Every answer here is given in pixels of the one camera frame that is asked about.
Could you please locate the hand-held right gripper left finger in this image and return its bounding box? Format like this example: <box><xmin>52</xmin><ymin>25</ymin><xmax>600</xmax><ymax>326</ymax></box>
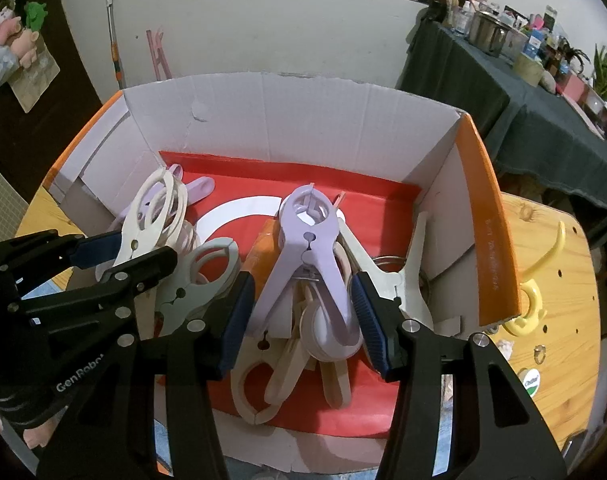
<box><xmin>36</xmin><ymin>271</ymin><xmax>256</xmax><ymax>480</ymax></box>

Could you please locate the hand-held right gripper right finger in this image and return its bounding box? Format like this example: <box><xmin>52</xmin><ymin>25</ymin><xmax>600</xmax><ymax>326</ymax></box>
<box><xmin>352</xmin><ymin>271</ymin><xmax>569</xmax><ymax>480</ymax></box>

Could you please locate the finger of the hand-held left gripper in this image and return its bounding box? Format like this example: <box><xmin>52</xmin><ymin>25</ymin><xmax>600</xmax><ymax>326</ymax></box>
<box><xmin>8</xmin><ymin>246</ymin><xmax>178</xmax><ymax>331</ymax></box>
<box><xmin>0</xmin><ymin>230</ymin><xmax>123</xmax><ymax>286</ymax></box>

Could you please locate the pile of cream plastic clamps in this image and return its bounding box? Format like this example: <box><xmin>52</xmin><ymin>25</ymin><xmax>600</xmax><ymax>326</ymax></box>
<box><xmin>96</xmin><ymin>167</ymin><xmax>437</xmax><ymax>426</ymax></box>

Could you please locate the lilac plastic clamp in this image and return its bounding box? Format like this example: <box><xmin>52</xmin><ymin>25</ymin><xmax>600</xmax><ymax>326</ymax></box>
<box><xmin>170</xmin><ymin>176</ymin><xmax>216</xmax><ymax>206</ymax></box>
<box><xmin>252</xmin><ymin>183</ymin><xmax>363</xmax><ymax>358</ymax></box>

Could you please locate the cardboard box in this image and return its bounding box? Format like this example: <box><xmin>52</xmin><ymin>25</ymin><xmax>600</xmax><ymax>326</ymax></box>
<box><xmin>40</xmin><ymin>71</ymin><xmax>527</xmax><ymax>476</ymax></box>

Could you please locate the person's left hand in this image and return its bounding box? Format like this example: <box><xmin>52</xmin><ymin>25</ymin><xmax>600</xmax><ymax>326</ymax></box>
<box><xmin>20</xmin><ymin>407</ymin><xmax>69</xmax><ymax>451</ymax></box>

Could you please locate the broom stick with orange bands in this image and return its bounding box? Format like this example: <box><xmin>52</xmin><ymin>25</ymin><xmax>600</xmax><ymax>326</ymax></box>
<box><xmin>103</xmin><ymin>0</ymin><xmax>126</xmax><ymax>92</ymax></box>

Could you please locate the pink plastic object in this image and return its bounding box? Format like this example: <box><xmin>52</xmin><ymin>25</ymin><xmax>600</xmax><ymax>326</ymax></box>
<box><xmin>146</xmin><ymin>29</ymin><xmax>173</xmax><ymax>81</ymax></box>

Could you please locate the clear plastic bag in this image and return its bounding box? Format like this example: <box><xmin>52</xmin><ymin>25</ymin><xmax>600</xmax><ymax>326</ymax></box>
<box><xmin>0</xmin><ymin>40</ymin><xmax>24</xmax><ymax>88</ymax></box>

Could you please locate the pink pig plush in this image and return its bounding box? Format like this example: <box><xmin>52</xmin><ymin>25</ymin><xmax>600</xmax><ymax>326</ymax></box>
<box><xmin>10</xmin><ymin>27</ymin><xmax>41</xmax><ymax>68</ymax></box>
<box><xmin>0</xmin><ymin>7</ymin><xmax>24</xmax><ymax>43</ymax></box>

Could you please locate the green toy figure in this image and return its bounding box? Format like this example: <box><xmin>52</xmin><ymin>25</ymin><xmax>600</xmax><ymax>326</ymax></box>
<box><xmin>23</xmin><ymin>1</ymin><xmax>49</xmax><ymax>31</ymax></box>

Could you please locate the dark green tablecloth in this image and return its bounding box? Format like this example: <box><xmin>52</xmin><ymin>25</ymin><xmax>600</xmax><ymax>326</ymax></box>
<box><xmin>396</xmin><ymin>7</ymin><xmax>607</xmax><ymax>241</ymax></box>

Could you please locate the metal pot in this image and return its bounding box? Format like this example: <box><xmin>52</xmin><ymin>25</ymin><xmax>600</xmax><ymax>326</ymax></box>
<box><xmin>468</xmin><ymin>10</ymin><xmax>509</xmax><ymax>58</ymax></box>

